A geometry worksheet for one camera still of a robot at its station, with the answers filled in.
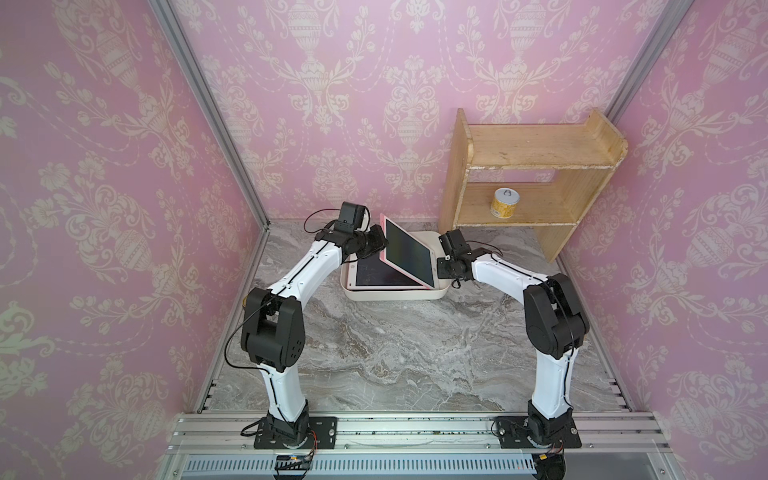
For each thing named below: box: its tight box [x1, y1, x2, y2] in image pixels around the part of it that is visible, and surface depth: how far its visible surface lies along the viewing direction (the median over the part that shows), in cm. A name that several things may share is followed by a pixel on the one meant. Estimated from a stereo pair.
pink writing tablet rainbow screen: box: [380, 213, 438, 290], surface depth 101 cm
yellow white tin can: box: [490, 187, 520, 219], surface depth 93 cm
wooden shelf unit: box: [439, 108, 628, 263], surface depth 86 cm
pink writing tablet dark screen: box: [347, 252, 429, 291], surface depth 102 cm
